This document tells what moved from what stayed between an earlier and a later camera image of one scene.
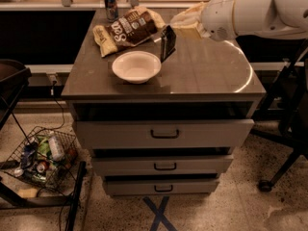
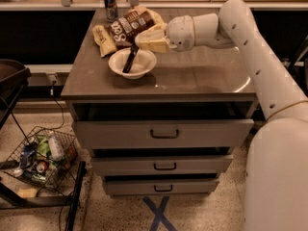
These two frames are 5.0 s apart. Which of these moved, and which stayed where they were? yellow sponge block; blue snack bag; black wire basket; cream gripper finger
Moved: cream gripper finger
Stayed: black wire basket; yellow sponge block; blue snack bag
